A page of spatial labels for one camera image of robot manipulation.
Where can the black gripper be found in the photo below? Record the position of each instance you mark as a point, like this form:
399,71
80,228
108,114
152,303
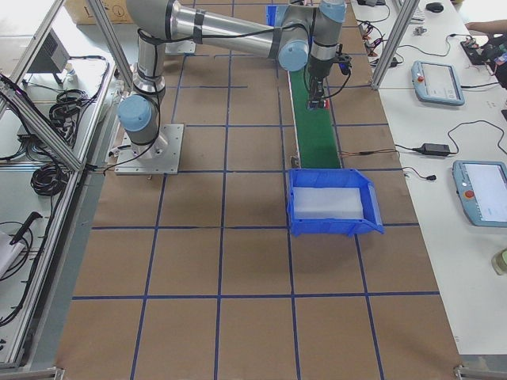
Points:
317,70

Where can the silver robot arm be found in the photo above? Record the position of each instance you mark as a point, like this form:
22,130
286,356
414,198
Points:
301,38

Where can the green conveyor belt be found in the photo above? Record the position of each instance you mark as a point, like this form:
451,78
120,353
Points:
316,141

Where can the blue bin left side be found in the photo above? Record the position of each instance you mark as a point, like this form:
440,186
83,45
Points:
274,15

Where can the blue bin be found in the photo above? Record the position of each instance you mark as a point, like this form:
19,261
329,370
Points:
274,15
335,178

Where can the blue bin right side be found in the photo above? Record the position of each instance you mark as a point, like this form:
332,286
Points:
335,178

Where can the white foam pad right bin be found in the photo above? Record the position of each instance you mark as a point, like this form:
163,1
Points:
327,203

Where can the upper teach pendant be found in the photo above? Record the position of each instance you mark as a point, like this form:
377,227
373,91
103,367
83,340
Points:
437,83

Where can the teach pendant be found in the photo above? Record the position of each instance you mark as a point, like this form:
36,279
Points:
437,83
481,188

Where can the black power brick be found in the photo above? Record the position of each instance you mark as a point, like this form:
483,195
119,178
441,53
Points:
433,149

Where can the black computer mouse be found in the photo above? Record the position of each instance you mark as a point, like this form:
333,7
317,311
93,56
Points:
434,7

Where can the lower teach pendant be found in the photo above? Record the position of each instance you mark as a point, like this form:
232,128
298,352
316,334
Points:
481,188

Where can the grey control box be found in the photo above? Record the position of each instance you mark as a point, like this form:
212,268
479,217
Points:
52,56

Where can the aluminium frame upright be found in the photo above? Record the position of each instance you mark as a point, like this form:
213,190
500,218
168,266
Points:
398,31

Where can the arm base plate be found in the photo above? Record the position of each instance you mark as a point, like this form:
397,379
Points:
162,158
186,47

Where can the aluminium frame cage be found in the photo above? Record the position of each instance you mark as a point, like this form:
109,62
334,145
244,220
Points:
53,129

